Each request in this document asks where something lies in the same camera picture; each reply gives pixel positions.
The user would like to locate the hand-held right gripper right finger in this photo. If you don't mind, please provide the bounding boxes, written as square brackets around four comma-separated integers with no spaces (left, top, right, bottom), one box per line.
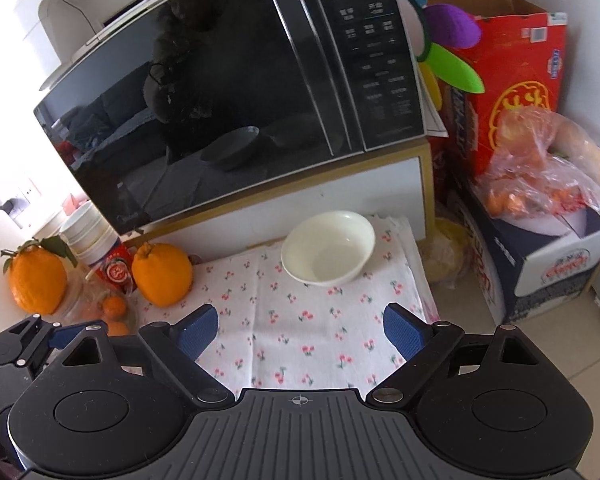
[367,303,541,405]

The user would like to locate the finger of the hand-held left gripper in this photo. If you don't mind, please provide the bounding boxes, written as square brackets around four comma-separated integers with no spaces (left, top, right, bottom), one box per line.
[10,313,106,367]

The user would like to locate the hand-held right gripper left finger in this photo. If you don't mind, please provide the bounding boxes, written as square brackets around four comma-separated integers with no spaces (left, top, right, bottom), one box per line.
[60,304,236,405]

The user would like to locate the cream bowl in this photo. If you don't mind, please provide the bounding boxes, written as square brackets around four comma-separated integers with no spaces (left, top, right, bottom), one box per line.
[281,210,376,287]

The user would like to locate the glass jar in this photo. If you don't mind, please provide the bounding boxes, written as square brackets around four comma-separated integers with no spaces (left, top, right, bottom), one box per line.
[55,265,141,338]

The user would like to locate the pile of small tangerines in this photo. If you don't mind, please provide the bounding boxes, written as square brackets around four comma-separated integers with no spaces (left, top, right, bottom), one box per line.
[100,296,131,337]

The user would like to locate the large orange with leaves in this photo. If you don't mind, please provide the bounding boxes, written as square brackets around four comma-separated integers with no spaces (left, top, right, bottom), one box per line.
[1,237,78,316]

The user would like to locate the cherry print tablecloth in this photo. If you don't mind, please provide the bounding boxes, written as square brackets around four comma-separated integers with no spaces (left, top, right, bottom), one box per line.
[130,215,441,391]

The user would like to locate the yellow plastic bag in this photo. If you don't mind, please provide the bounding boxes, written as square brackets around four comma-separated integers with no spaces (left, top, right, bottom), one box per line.
[422,217,473,286]

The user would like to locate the stack of white cups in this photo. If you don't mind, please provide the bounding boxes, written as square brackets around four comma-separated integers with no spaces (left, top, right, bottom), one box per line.
[60,201,122,267]

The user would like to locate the blue and white carton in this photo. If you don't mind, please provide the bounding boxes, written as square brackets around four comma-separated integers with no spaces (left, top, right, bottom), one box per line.
[450,145,600,326]

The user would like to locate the white paper sheets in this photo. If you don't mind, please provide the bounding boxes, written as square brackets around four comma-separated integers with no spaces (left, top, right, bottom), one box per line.
[420,80,448,137]

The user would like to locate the plastic bag of oranges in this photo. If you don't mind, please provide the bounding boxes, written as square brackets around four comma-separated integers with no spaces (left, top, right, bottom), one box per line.
[475,109,600,221]

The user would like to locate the black microwave oven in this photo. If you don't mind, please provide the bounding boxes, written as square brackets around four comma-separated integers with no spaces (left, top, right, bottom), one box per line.
[14,0,427,236]

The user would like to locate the red carton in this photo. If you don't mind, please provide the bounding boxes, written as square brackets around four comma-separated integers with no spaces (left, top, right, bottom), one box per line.
[425,0,568,196]

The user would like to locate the colourful felt toy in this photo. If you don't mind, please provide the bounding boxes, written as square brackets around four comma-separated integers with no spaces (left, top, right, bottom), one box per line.
[395,0,483,106]

